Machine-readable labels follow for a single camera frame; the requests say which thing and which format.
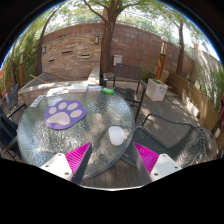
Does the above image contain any white square planter box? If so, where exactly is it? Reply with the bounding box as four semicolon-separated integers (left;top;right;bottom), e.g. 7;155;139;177
145;78;169;102

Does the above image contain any purple paw-shaped mouse pad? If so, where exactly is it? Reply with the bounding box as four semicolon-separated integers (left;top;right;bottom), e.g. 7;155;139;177
44;99;88;131

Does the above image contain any white open book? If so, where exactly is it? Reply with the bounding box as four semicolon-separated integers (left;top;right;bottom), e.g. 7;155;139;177
67;82;89;93

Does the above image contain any colourful printed magazine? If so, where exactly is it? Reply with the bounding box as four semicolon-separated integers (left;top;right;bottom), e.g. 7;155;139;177
45;87;69;98

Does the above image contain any small blue-white booklet stack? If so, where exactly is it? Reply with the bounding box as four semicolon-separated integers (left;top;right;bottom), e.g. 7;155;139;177
87;85;103;92

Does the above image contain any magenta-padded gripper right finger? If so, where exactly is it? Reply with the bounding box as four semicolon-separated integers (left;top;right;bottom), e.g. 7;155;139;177
127;142;184;186

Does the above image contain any slim straight tree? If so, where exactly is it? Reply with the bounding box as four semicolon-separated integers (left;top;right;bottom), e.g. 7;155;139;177
175;19;185;76

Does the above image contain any white licence plate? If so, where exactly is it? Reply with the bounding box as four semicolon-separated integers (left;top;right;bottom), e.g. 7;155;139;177
29;94;46;108

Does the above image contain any slim leaning tree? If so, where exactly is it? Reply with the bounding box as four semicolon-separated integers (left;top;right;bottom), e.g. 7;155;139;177
35;6;61;76

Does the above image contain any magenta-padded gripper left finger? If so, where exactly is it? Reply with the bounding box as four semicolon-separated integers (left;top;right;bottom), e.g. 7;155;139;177
39;142;94;185

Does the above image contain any black mesh chair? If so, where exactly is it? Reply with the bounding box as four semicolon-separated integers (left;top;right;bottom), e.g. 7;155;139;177
0;113;22;161
4;83;28;118

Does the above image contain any thick forked tree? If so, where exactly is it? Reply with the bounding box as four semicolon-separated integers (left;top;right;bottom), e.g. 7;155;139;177
83;0;134;76

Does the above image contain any black wicker armchair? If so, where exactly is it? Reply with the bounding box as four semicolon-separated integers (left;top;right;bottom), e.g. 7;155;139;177
121;112;208;169

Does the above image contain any wooden garden lamp post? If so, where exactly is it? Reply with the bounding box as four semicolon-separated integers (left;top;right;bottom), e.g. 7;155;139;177
155;35;170;81

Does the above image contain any white computer mouse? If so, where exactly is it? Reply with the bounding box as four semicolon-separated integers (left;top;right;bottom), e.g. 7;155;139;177
108;125;126;147

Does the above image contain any wooden slat bench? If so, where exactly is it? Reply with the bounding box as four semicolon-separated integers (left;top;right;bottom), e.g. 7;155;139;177
166;73;221;131

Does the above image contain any grey wall utility box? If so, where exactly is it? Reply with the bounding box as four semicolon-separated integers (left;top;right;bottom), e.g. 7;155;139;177
113;54;123;67

